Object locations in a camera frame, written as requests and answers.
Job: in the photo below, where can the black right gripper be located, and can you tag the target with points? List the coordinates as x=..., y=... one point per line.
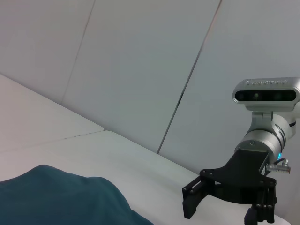
x=241, y=178

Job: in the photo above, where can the teal blue shirt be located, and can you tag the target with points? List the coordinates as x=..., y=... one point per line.
x=58, y=197

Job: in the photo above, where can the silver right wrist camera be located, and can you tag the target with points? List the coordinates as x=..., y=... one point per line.
x=266, y=93

